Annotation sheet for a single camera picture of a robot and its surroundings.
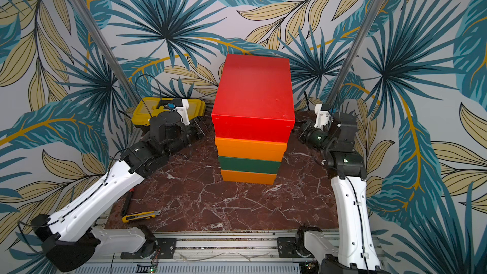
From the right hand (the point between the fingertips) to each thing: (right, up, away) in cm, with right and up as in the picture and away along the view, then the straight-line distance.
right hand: (289, 124), depth 65 cm
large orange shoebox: (-13, -9, +5) cm, 17 cm away
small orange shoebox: (-13, -24, +24) cm, 37 cm away
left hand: (-26, 0, 0) cm, 26 cm away
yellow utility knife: (-57, -38, +14) cm, 69 cm away
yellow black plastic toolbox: (-64, +9, +33) cm, 72 cm away
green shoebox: (-14, -16, +9) cm, 23 cm away
